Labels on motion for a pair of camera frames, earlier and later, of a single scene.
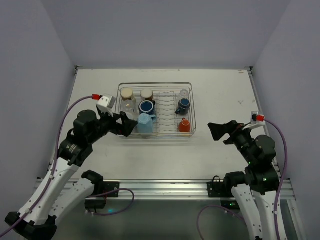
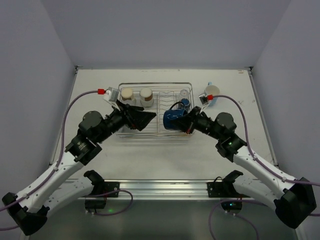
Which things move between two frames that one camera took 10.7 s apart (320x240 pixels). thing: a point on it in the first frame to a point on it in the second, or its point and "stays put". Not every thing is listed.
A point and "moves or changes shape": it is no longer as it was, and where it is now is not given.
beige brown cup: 127,93 stays put
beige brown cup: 147,94 stays put
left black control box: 94,203 stays put
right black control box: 230,204 stays put
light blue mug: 145,123 moves or changes shape
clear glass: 184,92 stays put
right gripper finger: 218,130 to 184,123
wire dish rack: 161,109 stays put
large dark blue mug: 147,106 to 170,115
